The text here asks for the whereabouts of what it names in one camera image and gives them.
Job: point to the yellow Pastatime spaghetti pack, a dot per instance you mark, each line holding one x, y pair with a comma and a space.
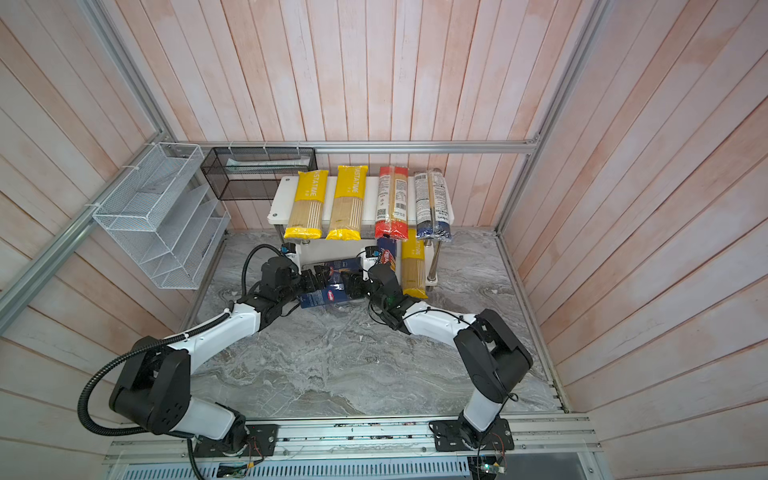
413, 267
305, 222
347, 208

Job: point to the red clear spaghetti pack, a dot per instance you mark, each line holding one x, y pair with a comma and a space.
391, 219

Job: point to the black wire mesh basket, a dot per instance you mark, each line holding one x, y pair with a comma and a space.
254, 173

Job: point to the white wire mesh rack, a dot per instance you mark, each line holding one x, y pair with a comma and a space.
166, 223

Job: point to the blue clear spaghetti pack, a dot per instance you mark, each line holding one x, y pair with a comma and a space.
431, 203

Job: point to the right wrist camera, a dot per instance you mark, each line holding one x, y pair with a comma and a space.
369, 257

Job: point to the aluminium wall frame rail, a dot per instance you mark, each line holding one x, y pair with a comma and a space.
34, 277

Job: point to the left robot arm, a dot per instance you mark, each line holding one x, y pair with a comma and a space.
153, 390

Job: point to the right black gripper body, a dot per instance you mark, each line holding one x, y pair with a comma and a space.
360, 288

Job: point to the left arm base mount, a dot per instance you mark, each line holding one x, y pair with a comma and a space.
246, 440

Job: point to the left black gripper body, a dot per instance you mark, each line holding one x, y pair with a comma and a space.
307, 283

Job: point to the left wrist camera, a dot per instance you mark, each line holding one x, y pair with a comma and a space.
291, 251

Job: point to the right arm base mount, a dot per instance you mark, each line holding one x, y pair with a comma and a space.
460, 435

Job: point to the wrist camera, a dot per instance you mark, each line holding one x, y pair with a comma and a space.
291, 251
369, 257

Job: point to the narrow blue Barilla spaghetti box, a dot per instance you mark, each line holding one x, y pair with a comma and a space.
388, 250

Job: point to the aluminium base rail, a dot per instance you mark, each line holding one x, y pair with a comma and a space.
370, 437

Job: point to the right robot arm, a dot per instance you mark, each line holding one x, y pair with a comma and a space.
495, 359

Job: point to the wide blue Barilla pasta box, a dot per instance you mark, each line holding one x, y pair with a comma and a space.
336, 290

